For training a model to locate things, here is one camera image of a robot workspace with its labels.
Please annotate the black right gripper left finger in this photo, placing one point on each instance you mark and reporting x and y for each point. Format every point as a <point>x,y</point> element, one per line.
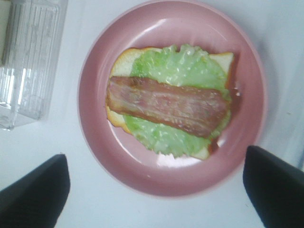
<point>37,199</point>

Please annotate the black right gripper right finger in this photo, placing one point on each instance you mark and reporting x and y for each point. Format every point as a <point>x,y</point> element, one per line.
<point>275,188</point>

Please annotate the bacon strip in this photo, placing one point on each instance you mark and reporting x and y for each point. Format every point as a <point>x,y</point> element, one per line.
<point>197,111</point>

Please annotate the green lettuce leaf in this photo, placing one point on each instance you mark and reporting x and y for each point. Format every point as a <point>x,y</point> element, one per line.
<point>184,66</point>

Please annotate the bread slice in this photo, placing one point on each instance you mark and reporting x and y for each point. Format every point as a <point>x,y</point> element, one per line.
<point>3,33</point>
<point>120,68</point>

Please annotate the pink round plate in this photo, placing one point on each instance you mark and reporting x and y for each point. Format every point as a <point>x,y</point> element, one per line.
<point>160,23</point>

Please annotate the clear left plastic tray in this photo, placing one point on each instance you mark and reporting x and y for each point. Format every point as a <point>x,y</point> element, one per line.
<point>29,62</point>

